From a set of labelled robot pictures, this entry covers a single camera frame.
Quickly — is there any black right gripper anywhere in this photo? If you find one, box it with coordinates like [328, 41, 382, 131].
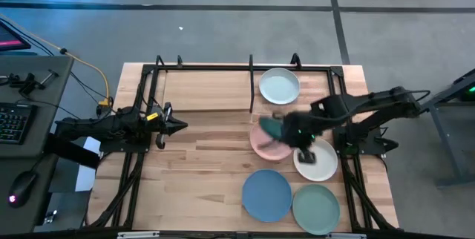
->
[258, 111, 326, 165]

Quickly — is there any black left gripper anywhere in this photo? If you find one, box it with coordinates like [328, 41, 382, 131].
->
[146, 101, 189, 150]

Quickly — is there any dark teal plate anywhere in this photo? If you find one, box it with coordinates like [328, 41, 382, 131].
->
[258, 116, 285, 140]

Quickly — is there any pink plate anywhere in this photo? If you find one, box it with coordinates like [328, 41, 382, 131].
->
[249, 122, 294, 161]

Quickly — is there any pale light blue plate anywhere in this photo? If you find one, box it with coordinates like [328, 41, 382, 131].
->
[258, 67, 301, 105]

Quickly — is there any cream white plate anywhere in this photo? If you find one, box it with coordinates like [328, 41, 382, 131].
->
[292, 137, 339, 183]

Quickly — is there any sage green plate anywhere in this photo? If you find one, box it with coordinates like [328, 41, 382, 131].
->
[292, 183, 341, 236]

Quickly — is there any white paper sheet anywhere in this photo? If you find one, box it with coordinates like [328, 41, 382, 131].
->
[75, 136, 102, 192]

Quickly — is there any black flat bar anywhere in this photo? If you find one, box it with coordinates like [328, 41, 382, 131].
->
[43, 131, 101, 170]

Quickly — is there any grey desk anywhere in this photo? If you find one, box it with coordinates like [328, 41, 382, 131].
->
[0, 55, 75, 235]

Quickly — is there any black desk clamp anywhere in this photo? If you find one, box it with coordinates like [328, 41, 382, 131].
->
[6, 68, 60, 98]

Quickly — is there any black keyboard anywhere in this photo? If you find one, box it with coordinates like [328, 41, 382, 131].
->
[0, 102, 37, 145]

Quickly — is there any black computer mouse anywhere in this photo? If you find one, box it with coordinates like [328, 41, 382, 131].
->
[7, 171, 39, 209]

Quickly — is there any grey metal stand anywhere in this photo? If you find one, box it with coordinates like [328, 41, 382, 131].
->
[419, 68, 475, 189]

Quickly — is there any computer monitor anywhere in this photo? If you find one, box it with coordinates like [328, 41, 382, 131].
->
[0, 19, 32, 53]

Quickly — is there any black aluminium rig frame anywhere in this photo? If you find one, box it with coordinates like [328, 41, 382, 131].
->
[85, 60, 400, 239]

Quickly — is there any yellow cable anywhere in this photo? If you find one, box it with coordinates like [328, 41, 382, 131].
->
[0, 13, 113, 107]

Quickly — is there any silver metal bracket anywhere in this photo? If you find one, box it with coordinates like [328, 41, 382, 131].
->
[117, 231, 160, 239]
[326, 232, 367, 239]

